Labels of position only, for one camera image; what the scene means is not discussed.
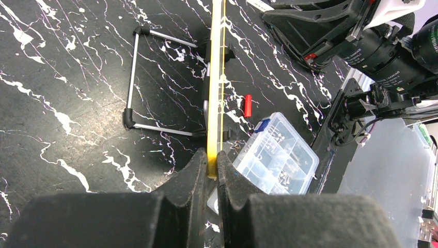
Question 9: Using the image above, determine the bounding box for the black ethernet cable teal plug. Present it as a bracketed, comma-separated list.
[270, 26, 333, 73]

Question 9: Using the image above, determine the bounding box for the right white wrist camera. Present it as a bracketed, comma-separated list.
[364, 0, 426, 29]

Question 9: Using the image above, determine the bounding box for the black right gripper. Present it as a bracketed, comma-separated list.
[262, 0, 428, 86]

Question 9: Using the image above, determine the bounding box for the clear plastic screw box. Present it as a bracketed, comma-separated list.
[207, 112, 320, 214]

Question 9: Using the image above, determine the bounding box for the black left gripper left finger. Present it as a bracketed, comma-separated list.
[5, 149, 207, 247]

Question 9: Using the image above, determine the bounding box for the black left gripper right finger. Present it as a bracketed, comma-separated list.
[217, 151, 401, 247]

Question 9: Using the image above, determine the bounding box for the whiteboard metal stand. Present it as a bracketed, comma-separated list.
[122, 26, 214, 138]

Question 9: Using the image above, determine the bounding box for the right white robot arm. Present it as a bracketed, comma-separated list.
[262, 1, 437, 146]

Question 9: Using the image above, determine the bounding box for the white red whiteboard marker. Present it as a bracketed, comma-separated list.
[246, 0, 274, 12]

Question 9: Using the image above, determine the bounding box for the yellow framed whiteboard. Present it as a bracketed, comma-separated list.
[207, 1, 227, 180]

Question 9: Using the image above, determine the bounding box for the red marker cap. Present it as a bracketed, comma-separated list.
[244, 95, 252, 118]

